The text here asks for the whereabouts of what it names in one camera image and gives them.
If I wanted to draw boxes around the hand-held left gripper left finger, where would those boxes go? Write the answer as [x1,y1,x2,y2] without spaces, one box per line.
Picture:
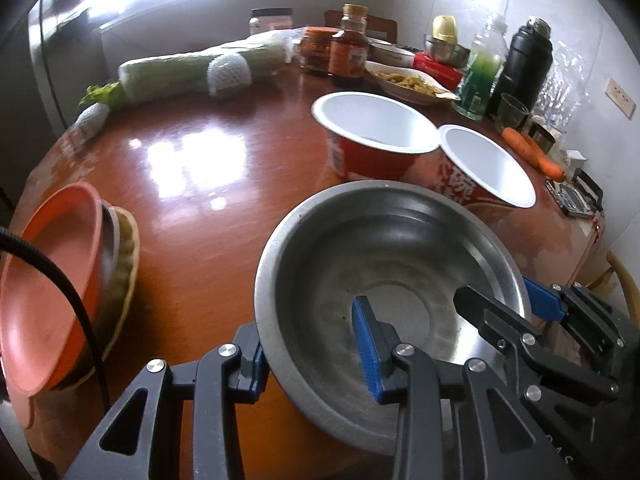
[62,322,273,480]

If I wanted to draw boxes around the wooden chair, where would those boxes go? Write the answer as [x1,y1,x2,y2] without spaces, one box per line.
[324,9,398,41]
[580,250,640,321]

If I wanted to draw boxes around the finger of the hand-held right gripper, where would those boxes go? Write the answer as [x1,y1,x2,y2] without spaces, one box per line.
[453,286,618,401]
[522,277,626,376]

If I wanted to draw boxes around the crumpled clear plastic wrap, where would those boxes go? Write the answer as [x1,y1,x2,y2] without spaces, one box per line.
[537,45,581,131]

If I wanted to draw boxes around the orange carrot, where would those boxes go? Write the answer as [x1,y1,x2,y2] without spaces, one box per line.
[501,127,547,163]
[522,137,567,182]

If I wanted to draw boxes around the large steel bowl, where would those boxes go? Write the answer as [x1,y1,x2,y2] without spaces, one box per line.
[254,180,532,456]

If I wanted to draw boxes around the grey refrigerator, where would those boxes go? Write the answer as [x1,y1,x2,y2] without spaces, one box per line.
[27,0,106,128]

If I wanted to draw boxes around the wrapped green celtuce stalk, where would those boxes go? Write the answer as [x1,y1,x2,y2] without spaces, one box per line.
[118,30,296,106]

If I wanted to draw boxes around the white ceramic bowl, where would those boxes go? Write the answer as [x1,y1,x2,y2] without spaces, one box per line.
[369,42,416,66]

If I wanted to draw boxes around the clear glass cup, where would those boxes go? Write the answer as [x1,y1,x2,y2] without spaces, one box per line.
[495,92,531,133]

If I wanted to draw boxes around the red instant noodle bowl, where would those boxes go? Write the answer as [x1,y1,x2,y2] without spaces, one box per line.
[311,91,441,183]
[437,124,537,211]

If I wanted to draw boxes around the red box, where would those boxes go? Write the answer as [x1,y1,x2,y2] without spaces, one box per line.
[412,51,468,92]

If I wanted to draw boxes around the yellow shell-shaped plate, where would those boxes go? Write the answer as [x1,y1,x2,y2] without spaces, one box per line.
[75,206,140,376]

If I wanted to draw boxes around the red plastic plate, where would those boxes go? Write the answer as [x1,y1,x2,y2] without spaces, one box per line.
[0,182,106,428]

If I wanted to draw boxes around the white wall socket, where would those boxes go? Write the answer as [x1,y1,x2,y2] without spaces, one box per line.
[605,77,637,121]

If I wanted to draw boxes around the black braided cable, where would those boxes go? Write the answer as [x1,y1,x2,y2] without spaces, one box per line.
[0,227,111,411]

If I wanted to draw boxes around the fruit in white foam net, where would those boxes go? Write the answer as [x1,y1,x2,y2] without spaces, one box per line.
[206,52,253,98]

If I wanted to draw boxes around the orange label sauce bottle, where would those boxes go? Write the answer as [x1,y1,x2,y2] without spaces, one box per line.
[329,30,370,88]

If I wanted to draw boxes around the green lettuce leaves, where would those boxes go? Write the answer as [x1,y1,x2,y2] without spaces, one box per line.
[79,81,126,108]

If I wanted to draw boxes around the black thermos flask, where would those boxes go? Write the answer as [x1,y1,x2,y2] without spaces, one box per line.
[487,16,553,121]

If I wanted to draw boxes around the red chili sauce jar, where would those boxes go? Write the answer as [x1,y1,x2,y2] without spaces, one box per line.
[298,26,341,77]

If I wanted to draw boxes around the glass jar black lid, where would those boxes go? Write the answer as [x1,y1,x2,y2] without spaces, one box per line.
[249,7,293,36]

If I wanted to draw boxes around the white foam net sleeve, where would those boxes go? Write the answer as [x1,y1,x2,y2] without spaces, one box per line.
[75,102,113,138]

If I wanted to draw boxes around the green liquid plastic bottle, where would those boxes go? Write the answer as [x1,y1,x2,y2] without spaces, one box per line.
[452,12,508,121]

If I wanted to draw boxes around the white plate of food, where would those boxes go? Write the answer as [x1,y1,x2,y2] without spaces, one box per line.
[364,60,461,106]

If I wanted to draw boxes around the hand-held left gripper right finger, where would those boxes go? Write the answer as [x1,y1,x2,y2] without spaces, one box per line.
[351,296,576,480]

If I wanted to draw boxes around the small steel cup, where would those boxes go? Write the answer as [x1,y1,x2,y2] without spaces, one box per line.
[527,120,561,153]

